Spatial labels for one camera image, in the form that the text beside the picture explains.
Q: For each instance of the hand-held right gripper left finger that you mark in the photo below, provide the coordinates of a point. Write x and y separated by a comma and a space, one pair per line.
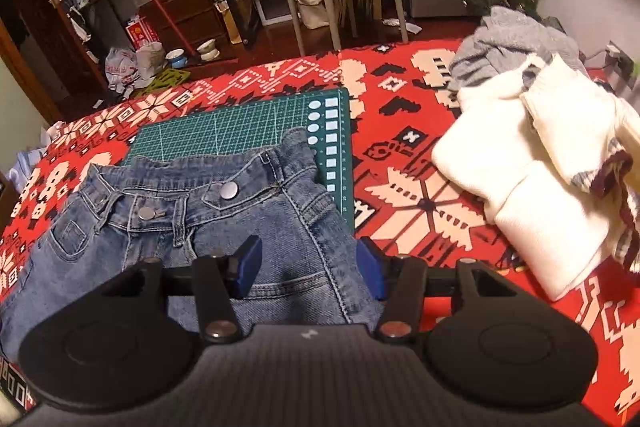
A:
247, 268

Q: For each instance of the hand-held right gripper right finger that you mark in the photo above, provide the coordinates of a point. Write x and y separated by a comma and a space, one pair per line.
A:
370, 269

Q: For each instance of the blue denim jeans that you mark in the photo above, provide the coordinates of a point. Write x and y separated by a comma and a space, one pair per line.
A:
300, 227

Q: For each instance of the red patterned blanket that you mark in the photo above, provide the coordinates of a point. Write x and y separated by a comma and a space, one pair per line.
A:
400, 147

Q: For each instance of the green cutting mat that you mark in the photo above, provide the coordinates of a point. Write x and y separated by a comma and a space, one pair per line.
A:
225, 127

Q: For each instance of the white knit sweater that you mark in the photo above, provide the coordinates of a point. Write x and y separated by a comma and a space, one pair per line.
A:
500, 147

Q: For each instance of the green foam puzzle mat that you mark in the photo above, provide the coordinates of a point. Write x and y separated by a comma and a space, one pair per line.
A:
170, 79

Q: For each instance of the white ceramic bowl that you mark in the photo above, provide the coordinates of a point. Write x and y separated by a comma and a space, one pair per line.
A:
206, 51

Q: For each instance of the blue and white bowl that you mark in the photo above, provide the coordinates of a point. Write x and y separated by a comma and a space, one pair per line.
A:
175, 58

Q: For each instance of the white plastic bag red print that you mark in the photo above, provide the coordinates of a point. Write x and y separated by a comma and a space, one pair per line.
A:
120, 69

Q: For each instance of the light blue cloth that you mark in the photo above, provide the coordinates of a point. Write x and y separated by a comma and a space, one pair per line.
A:
27, 167

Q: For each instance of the brown wooden drawer chest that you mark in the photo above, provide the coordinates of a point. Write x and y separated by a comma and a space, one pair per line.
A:
190, 17

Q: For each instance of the red box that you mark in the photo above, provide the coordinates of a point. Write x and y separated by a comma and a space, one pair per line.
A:
140, 32

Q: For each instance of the canvas tote bag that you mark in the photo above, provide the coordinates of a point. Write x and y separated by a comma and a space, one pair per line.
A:
310, 9

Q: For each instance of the striped garment with maroon trim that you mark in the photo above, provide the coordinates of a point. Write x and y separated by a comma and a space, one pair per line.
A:
631, 217

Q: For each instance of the grey garment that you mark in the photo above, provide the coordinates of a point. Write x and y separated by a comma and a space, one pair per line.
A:
500, 37

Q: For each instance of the dark wooden door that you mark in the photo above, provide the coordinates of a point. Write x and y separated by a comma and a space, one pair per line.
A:
30, 7

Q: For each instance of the wall power outlet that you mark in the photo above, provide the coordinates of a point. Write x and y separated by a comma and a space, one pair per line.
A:
617, 57

